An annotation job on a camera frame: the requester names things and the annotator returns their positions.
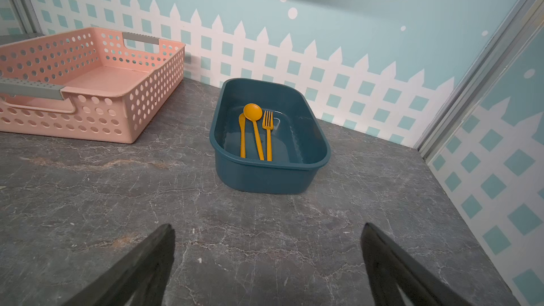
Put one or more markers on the orange plastic spoon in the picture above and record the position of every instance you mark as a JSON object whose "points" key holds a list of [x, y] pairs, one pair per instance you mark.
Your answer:
{"points": [[254, 113]]}

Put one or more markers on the orange plastic fork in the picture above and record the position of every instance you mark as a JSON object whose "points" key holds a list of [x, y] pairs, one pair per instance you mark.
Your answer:
{"points": [[267, 125]]}

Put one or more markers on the teal plastic tub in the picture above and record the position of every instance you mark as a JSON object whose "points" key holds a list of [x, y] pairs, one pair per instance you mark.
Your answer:
{"points": [[299, 145]]}

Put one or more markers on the pink perforated plastic basket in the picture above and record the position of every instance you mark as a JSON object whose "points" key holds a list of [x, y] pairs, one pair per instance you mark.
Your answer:
{"points": [[89, 84]]}

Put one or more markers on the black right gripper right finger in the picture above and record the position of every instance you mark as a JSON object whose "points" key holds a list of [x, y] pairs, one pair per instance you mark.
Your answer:
{"points": [[393, 273]]}

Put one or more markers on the orange plastic knife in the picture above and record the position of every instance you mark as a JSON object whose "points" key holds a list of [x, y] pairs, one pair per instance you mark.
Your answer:
{"points": [[242, 125]]}

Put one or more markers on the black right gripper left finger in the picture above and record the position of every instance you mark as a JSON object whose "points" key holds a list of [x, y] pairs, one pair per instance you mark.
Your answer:
{"points": [[139, 278]]}

